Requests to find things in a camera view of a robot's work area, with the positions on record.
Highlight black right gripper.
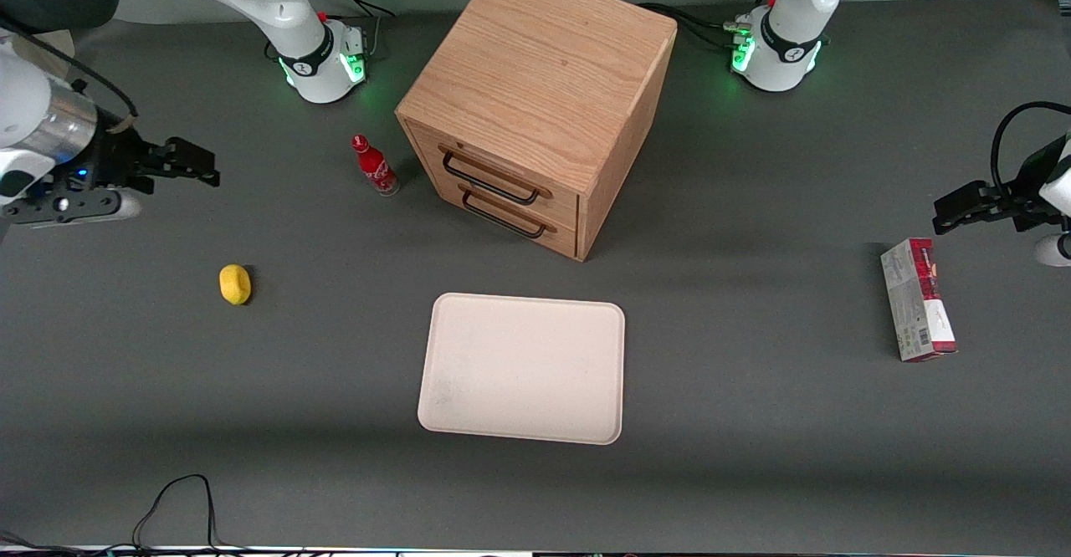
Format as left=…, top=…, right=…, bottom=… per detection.
left=80, top=118, right=222, bottom=196

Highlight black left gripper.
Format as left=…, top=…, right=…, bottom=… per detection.
left=932, top=135, right=1068, bottom=237

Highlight red coke bottle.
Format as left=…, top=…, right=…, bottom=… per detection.
left=351, top=134, right=401, bottom=197

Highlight beige rectangular tray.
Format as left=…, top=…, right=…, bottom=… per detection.
left=417, top=293, right=627, bottom=446

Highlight grey and red carton box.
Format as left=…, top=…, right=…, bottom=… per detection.
left=879, top=238, right=958, bottom=363

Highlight yellow lemon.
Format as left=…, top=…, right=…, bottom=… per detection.
left=219, top=264, right=253, bottom=306

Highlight wooden drawer cabinet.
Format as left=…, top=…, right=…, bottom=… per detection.
left=395, top=0, right=679, bottom=263

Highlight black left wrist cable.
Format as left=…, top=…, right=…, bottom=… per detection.
left=990, top=101, right=1071, bottom=194

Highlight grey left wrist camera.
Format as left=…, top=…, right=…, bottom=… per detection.
left=1034, top=233, right=1071, bottom=268

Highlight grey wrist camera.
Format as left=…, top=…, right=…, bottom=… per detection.
left=0, top=189, right=143, bottom=228
left=1034, top=233, right=1071, bottom=268

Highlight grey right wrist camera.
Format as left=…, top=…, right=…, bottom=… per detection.
left=0, top=189, right=143, bottom=228

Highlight black wire drawer handle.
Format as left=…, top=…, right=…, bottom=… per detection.
left=458, top=185, right=558, bottom=240
left=440, top=146, right=554, bottom=207

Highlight black left arm base cables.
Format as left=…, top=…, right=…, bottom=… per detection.
left=638, top=0, right=784, bottom=52

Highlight thin black looped cable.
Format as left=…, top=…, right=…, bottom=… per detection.
left=0, top=473, right=336, bottom=557

